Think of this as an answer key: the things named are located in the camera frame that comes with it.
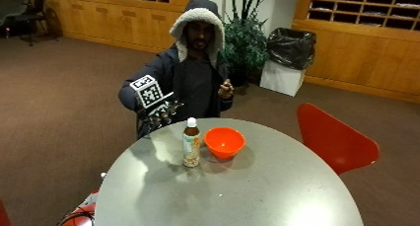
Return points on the white marker cube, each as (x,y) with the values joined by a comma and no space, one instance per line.
(148,90)

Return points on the red chair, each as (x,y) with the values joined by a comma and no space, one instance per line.
(81,212)
(334,137)

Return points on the orange plastic bowl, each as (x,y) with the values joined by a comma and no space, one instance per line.
(225,142)

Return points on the white bin with black bag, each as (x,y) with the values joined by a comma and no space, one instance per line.
(289,60)

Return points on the green potted plant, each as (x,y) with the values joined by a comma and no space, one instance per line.
(245,45)

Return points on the black office chair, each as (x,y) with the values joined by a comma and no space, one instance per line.
(31,17)

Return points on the brown drink bottle white cap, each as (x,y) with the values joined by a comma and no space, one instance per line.
(190,143)

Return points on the the person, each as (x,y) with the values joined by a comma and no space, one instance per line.
(197,78)

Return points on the wooden cabinet with pigeonholes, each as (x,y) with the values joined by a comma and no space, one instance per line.
(363,38)
(119,15)

